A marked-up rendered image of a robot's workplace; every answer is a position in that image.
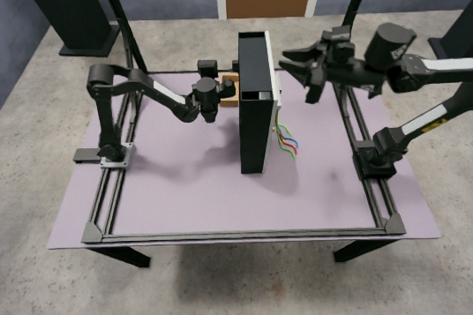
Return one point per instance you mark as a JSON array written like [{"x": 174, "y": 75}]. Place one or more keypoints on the open tan cardboard box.
[{"x": 233, "y": 102}]

